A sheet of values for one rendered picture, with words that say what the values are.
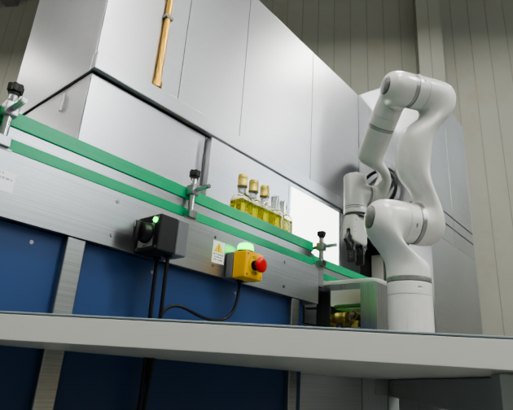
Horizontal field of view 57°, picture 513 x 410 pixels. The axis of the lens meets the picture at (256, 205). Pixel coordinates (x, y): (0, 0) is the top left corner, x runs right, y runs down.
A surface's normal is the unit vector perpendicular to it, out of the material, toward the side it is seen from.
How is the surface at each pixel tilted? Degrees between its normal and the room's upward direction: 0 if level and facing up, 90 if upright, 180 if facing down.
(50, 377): 90
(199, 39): 90
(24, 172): 90
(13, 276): 90
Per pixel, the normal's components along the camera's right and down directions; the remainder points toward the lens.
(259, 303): 0.77, -0.18
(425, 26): -0.14, -0.35
